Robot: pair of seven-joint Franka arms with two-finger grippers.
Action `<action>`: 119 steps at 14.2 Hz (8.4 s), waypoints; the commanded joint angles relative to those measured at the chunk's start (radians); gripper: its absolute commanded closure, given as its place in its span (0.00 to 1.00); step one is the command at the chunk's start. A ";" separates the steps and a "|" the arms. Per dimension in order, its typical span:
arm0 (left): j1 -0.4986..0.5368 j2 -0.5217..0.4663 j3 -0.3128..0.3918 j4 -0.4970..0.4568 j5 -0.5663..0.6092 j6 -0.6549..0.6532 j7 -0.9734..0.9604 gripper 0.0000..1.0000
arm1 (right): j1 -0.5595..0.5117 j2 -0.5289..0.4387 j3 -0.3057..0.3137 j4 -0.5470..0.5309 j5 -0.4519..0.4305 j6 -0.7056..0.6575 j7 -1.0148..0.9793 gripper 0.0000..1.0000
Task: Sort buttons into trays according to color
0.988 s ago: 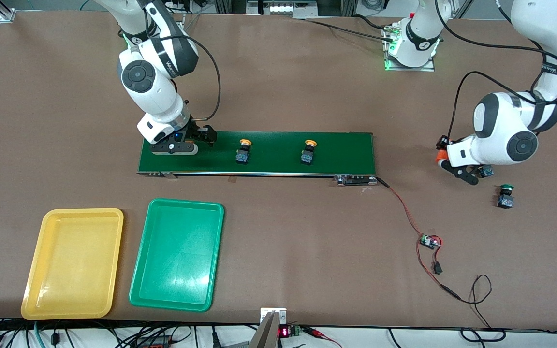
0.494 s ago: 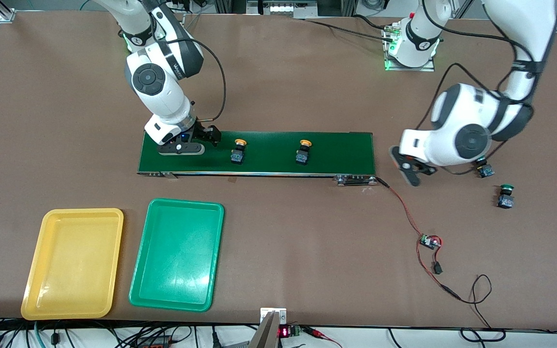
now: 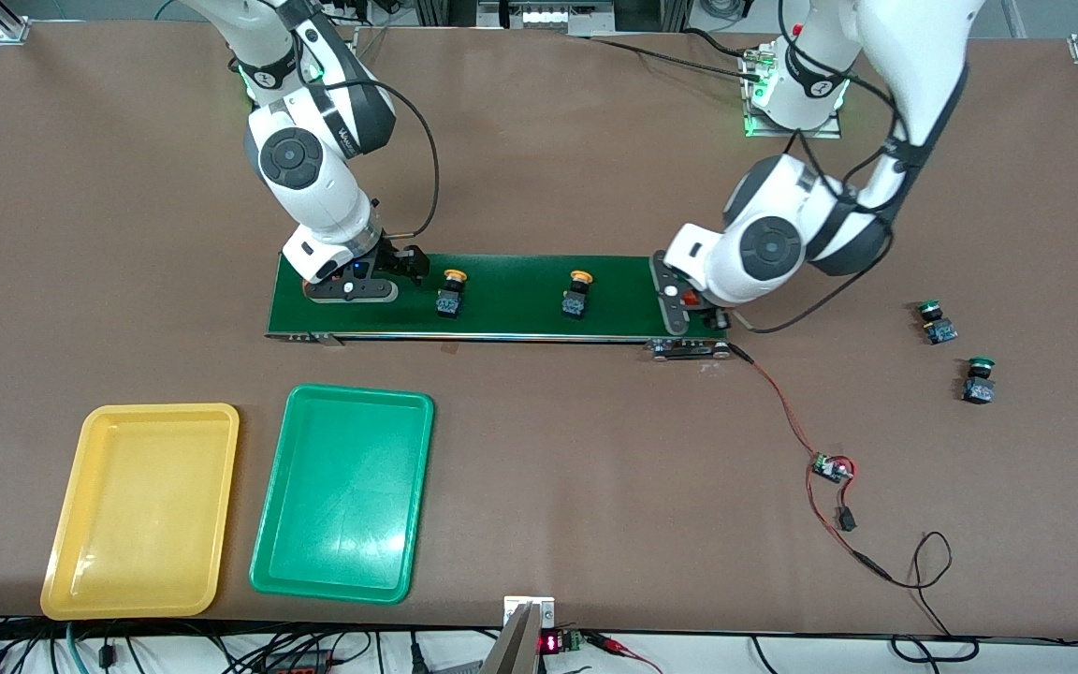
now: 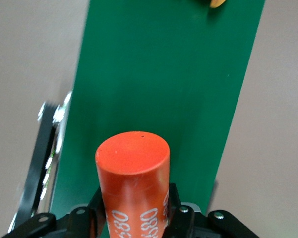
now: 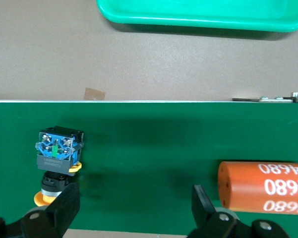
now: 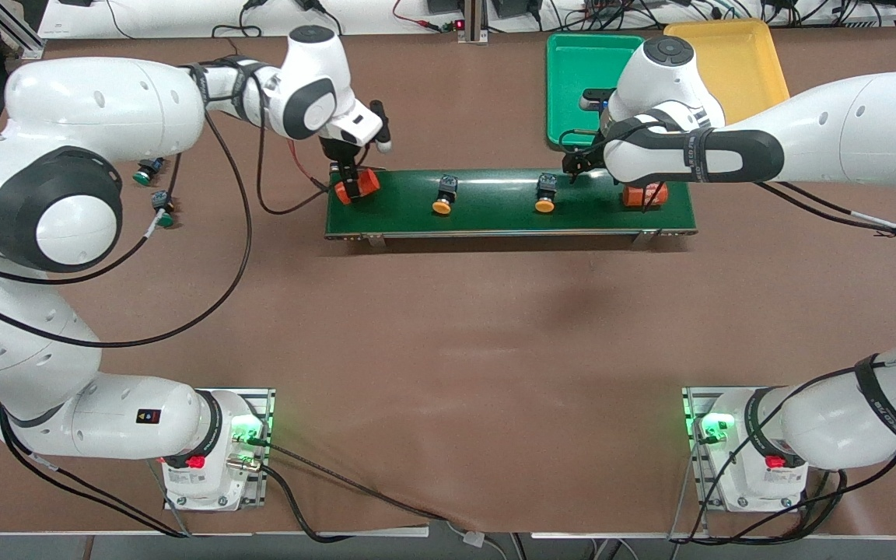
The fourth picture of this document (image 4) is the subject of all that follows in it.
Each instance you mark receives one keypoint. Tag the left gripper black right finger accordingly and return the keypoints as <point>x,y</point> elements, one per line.
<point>183,223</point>

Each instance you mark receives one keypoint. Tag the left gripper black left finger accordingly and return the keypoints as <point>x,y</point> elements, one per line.
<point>84,223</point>

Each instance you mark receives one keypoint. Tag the orange 4680 battery cylinder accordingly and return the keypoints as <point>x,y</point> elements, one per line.
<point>132,173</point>

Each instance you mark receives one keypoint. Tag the yellow push button switch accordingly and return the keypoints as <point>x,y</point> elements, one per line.
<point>217,3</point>

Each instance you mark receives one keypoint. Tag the green belt conveyor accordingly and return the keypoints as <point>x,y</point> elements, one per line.
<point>151,74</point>

